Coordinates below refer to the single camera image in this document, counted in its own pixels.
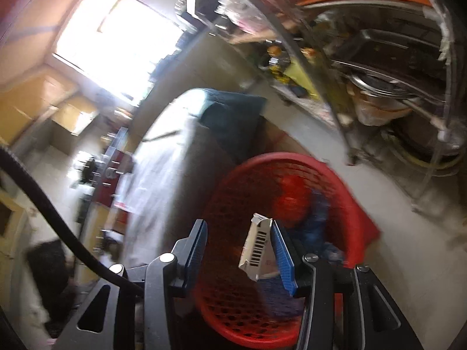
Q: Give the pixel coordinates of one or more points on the yellow plastic bag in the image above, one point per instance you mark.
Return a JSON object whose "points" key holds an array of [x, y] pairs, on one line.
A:
{"points": [[295, 74]]}

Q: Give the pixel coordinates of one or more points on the dark red built-in oven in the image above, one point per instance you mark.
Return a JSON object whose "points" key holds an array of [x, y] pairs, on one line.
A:
{"points": [[116, 167]]}

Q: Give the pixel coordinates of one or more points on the red plastic bag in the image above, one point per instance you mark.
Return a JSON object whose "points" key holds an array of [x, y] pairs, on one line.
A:
{"points": [[292, 200]]}

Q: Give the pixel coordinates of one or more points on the red plastic mesh basket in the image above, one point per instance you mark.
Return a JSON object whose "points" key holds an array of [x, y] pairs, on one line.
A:
{"points": [[226, 321]]}

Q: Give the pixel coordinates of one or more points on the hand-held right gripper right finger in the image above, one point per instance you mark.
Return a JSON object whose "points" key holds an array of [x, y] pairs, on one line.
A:
{"points": [[284, 262]]}

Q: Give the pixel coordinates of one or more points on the yellow wall cabinets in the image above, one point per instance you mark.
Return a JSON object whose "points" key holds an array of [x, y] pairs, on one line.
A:
{"points": [[43, 98]]}

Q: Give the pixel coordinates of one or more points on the kitchen window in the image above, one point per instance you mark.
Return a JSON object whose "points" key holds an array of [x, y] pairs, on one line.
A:
{"points": [[116, 36]]}

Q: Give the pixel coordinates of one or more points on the blue and white carton box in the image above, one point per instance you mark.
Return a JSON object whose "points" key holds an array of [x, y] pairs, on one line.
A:
{"points": [[255, 248]]}

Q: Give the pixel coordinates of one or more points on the pink plastic bag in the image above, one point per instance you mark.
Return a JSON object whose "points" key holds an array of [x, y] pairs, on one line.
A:
{"points": [[251, 22]]}

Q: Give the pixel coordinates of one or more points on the chrome storage rack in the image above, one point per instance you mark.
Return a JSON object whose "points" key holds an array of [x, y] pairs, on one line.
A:
{"points": [[302, 60]]}

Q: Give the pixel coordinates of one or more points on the cooking oil bottle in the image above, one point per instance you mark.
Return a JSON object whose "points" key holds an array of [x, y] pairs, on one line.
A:
{"points": [[275, 62]]}

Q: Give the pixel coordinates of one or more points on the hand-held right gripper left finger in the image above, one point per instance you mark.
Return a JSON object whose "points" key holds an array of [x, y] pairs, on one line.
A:
{"points": [[195, 259]]}

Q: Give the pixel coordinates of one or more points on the stack of steel bowls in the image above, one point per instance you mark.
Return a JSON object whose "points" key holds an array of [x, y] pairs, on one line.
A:
{"points": [[379, 87]]}

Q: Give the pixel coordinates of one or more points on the blue plastic bag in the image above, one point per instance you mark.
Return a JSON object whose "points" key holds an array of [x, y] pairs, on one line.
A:
{"points": [[313, 233]]}

